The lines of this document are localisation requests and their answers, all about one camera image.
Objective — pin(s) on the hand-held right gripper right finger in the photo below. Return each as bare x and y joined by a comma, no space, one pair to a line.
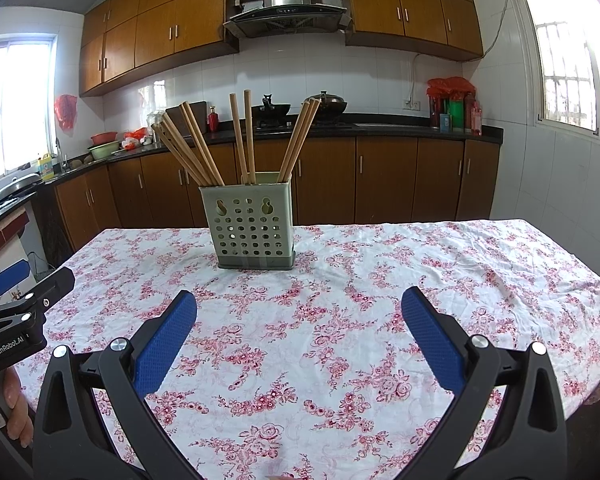
430,335

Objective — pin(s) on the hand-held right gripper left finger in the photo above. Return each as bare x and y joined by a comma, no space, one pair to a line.
165,340

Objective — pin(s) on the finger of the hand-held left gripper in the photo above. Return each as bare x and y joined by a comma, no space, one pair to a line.
50,285
10,271

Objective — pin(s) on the green perforated utensil holder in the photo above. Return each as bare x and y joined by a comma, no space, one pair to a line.
250,230

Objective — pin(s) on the bunch of chopsticks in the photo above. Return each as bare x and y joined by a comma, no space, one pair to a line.
207,167

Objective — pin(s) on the person's left hand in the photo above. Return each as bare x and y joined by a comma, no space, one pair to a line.
19,410

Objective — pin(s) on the metal pan lid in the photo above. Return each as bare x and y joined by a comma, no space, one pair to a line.
17,185

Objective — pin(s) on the yellow detergent bottle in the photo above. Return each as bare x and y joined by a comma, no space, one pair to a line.
45,170

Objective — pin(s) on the pink floral tablecloth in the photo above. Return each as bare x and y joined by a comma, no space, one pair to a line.
305,335

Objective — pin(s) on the metal faucet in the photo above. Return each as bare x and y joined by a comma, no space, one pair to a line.
59,152

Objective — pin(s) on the green plastic basin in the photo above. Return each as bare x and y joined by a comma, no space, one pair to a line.
104,151

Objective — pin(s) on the red plastic basin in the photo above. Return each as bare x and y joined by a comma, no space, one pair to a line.
104,138

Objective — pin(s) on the wide kitchen window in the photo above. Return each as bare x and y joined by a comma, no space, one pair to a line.
10,110

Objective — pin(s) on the wooden base cabinets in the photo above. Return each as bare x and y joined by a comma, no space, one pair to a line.
380,180

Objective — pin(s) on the hanging red plastic bag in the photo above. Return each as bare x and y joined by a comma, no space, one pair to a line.
66,112

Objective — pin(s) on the red and white plastic bags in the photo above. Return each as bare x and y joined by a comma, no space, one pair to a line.
134,139

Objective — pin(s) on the black kitchen countertop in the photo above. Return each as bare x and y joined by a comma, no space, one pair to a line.
405,131

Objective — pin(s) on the small blue box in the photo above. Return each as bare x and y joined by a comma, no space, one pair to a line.
446,122

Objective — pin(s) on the red plastic bottle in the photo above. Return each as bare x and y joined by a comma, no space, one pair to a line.
476,120

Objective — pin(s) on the green box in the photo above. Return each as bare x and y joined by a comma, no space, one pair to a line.
456,115

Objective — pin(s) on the red glass bottle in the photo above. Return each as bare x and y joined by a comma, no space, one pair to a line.
213,121

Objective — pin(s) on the dark cutting board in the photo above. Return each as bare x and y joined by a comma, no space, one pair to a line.
196,110

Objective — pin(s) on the gas stove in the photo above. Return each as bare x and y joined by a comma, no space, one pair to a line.
330,124

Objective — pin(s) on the red bag over bottles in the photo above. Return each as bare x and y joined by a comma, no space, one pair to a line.
447,87

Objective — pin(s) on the dark pot with lid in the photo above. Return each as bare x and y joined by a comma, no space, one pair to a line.
330,104

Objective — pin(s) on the black wok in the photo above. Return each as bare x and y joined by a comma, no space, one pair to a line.
275,109

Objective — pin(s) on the barred window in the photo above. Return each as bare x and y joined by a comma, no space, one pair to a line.
565,50

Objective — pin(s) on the steel range hood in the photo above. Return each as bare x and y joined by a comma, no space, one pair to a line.
285,5

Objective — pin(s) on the wall socket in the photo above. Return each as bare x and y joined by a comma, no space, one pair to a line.
411,104

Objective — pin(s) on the wooden wall cabinet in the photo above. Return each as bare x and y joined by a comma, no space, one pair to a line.
145,35
415,5

